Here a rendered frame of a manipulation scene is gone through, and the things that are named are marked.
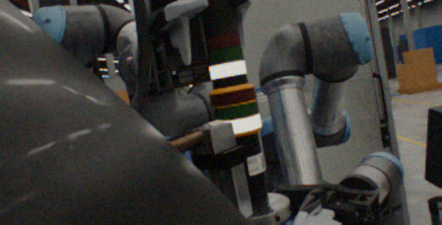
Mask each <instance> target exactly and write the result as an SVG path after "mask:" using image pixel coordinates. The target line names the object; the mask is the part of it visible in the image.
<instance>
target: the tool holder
mask: <svg viewBox="0 0 442 225"><path fill-rule="evenodd" d="M198 129H199V130H201V131H202V132H203V134H204V135H205V143H204V144H203V146H199V147H197V148H193V149H191V150H190V157H191V161H192V164H193V165H194V166H195V167H196V168H198V170H199V171H208V178H209V180H210V181H211V182H212V183H213V184H214V185H215V186H216V187H217V188H218V189H219V190H221V192H222V193H223V194H224V195H226V197H227V198H228V199H229V200H231V203H233V205H235V206H236V208H238V210H240V211H241V213H243V215H244V216H245V217H246V218H247V219H248V220H249V221H250V222H251V224H252V225H278V224H280V223H281V222H283V221H284V220H286V219H287V218H288V217H289V216H290V213H291V212H293V206H291V205H290V201H289V199H288V197H286V196H285V195H281V194H278V193H269V194H268V200H269V205H267V206H266V207H265V208H261V209H259V210H253V209H252V205H251V197H250V194H249V186H248V182H247V179H246V171H245V167H244V163H245V162H246V161H248V158H247V154H246V146H244V145H237V144H236V136H235V133H234V129H233V123H232V122H225V123H220V124H218V125H214V126H209V127H204V128H202V127H201V126H200V127H198V128H193V129H191V130H187V131H186V133H190V132H192V131H194V130H198Z"/></svg>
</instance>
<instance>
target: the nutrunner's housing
mask: <svg viewBox="0 0 442 225"><path fill-rule="evenodd" d="M236 144H237V145H244V146H246V154H247V158H248V161H246V162H245V163H244V167H245V171H246V179H247V182H248V186H249V194H250V197H251V205H252V209H253V210H259V209H261V208H265V207H266V206H267V205H269V200H268V192H267V188H266V184H265V178H266V175H265V165H264V162H263V155H262V151H261V149H260V141H259V137H258V133H254V134H251V135H246V136H242V137H238V138H236Z"/></svg>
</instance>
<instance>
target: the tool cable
mask: <svg viewBox="0 0 442 225"><path fill-rule="evenodd" d="M132 3H133V8H134V19H135V24H136V36H137V46H138V78H137V85H136V88H135V94H134V96H133V101H132V102H131V103H130V106H131V107H132V108H133V109H134V110H136V111H137V112H138V113H139V114H141V113H142V111H143V108H144V106H145V102H146V100H147V98H148V91H149V88H150V75H151V58H150V36H149V29H148V17H147V11H146V1H145V0H132Z"/></svg>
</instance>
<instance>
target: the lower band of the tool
mask: <svg viewBox="0 0 442 225"><path fill-rule="evenodd" d="M253 86H254V85H252V84H251V83H247V84H244V85H237V86H233V87H229V88H221V89H217V90H212V91H211V92H210V93H209V96H211V95H216V94H220V93H228V92H233V91H236V90H244V89H247V88H252V87H253ZM256 100H257V99H255V100H253V101H248V102H246V103H251V102H254V101H256ZM242 104H245V103H238V104H235V105H231V106H239V105H242ZM231 106H223V107H218V108H228V107H231ZM218 108H213V109H218ZM254 115H258V113H256V114H254ZM254 115H249V116H246V117H242V118H235V119H231V120H239V119H243V118H249V117H251V116H254ZM231 120H223V122H226V121H231ZM260 130H261V127H260V128H256V129H254V130H249V131H245V132H241V133H235V136H236V138H238V137H242V136H246V135H251V134H254V133H258V132H259V131H260Z"/></svg>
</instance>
